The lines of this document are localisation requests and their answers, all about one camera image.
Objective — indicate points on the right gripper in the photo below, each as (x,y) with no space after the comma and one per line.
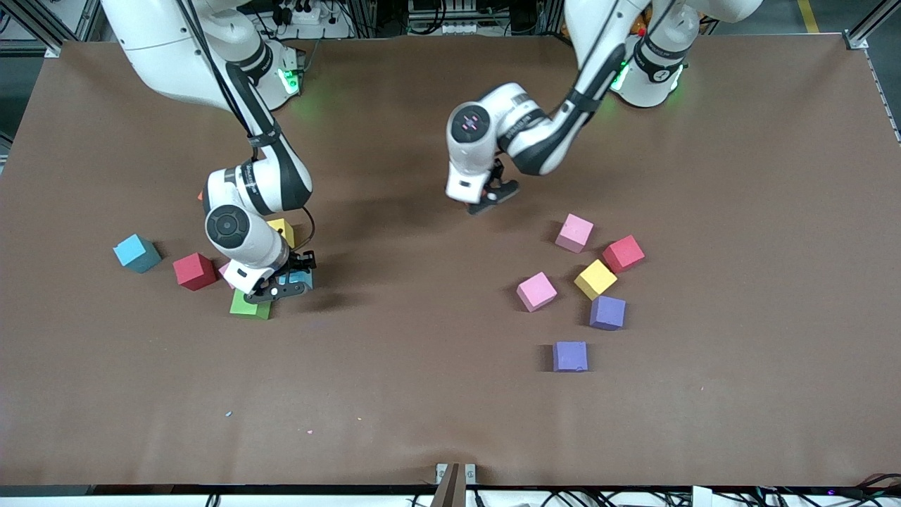
(301,262)

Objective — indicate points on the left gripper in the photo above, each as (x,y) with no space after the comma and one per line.
(498,174)

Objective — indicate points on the red foam cube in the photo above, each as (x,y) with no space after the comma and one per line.
(193,270)
(623,253)

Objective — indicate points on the orange yellow packets pile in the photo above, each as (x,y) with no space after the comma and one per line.
(637,27)

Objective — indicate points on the pink foam cube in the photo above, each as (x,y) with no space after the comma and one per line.
(536,291)
(574,232)
(224,271)

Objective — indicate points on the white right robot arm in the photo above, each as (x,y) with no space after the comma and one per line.
(162,63)

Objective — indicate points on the purple foam cube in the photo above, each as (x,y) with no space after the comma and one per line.
(570,356)
(607,313)

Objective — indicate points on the metal camera stand bracket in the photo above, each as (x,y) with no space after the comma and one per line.
(454,486)

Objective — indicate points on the yellow foam cube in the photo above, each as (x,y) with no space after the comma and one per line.
(595,279)
(287,231)

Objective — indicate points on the white power strip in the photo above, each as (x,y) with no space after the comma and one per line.
(310,15)

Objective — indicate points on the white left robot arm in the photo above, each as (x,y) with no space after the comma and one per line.
(605,42)

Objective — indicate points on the green foam cube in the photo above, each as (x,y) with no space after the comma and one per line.
(243,308)

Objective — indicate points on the blue foam cube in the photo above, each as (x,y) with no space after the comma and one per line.
(135,252)
(301,280)

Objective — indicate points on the white socket strip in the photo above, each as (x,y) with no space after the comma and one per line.
(461,28)

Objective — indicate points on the aluminium table edge rail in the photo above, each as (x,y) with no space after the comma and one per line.
(888,105)

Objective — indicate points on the aluminium frame post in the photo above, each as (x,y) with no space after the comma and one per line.
(866,32)
(39,32)

